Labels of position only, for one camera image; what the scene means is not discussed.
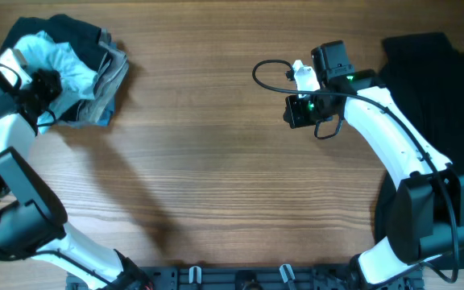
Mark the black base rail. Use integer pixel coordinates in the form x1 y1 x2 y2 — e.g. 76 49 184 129
65 263 425 290

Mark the light blue t-shirt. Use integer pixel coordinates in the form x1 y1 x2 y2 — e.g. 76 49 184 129
12 31 98 134

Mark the folded black garment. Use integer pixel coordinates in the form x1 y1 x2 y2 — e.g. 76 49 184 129
0 14 110 122

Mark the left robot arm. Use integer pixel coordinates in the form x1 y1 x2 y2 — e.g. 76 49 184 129
0 48 154 289

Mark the black t-shirt on table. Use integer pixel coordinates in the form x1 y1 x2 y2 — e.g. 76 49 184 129
379 32 464 269

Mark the right black cable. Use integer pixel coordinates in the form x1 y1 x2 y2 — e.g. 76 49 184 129
251 59 461 284

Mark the folded grey garment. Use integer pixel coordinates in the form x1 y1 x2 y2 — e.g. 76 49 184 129
60 29 130 126

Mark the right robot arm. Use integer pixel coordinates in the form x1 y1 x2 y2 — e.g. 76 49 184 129
284 41 464 289

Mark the folded blue garment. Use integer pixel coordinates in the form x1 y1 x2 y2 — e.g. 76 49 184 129
93 97 116 126

